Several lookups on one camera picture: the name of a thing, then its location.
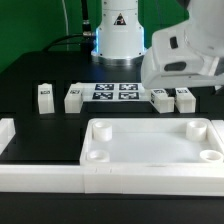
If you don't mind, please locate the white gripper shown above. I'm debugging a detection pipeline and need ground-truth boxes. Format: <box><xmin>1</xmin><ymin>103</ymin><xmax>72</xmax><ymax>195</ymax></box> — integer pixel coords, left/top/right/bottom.
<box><xmin>141</xmin><ymin>21</ymin><xmax>224</xmax><ymax>89</ymax></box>

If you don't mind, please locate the white desk top tray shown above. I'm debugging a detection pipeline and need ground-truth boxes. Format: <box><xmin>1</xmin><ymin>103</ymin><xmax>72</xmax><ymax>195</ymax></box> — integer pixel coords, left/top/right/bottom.
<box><xmin>80</xmin><ymin>118</ymin><xmax>224</xmax><ymax>166</ymax></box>

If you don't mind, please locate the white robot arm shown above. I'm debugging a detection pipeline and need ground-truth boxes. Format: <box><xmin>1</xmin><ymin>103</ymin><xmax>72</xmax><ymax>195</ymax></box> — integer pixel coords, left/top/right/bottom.
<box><xmin>91</xmin><ymin>0</ymin><xmax>224</xmax><ymax>89</ymax></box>

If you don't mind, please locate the white right fence block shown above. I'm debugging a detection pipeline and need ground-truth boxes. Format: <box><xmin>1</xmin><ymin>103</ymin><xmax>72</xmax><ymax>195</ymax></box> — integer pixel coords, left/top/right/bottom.
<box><xmin>212</xmin><ymin>120</ymin><xmax>224</xmax><ymax>147</ymax></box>

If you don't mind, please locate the white front fence bar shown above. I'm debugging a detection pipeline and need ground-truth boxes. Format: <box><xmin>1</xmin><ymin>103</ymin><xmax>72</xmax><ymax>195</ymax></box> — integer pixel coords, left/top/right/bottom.
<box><xmin>0</xmin><ymin>164</ymin><xmax>224</xmax><ymax>196</ymax></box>

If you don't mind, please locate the white marker base plate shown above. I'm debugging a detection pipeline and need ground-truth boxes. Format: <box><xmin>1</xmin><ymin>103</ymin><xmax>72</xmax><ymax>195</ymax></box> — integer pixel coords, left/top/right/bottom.
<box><xmin>83</xmin><ymin>83</ymin><xmax>149</xmax><ymax>102</ymax></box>

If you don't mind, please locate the black cable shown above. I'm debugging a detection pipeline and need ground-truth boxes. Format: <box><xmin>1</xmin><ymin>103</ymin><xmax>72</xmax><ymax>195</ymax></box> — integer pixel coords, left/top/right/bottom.
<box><xmin>42</xmin><ymin>0</ymin><xmax>98</xmax><ymax>52</ymax></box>

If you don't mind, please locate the white cable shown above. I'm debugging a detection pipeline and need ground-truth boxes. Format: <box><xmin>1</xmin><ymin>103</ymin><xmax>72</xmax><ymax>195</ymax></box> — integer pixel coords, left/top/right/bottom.
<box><xmin>61</xmin><ymin>0</ymin><xmax>70</xmax><ymax>51</ymax></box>

